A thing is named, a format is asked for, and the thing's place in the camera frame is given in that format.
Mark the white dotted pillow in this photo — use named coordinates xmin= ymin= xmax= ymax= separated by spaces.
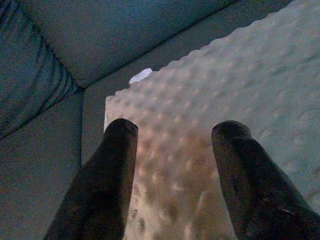
xmin=103 ymin=0 xmax=320 ymax=240

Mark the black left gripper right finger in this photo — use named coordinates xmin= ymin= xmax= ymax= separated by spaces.
xmin=211 ymin=120 xmax=320 ymax=240

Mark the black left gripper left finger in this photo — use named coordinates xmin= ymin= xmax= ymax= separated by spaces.
xmin=42 ymin=118 xmax=139 ymax=240

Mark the white pillow label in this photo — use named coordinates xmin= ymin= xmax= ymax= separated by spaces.
xmin=128 ymin=67 xmax=153 ymax=84

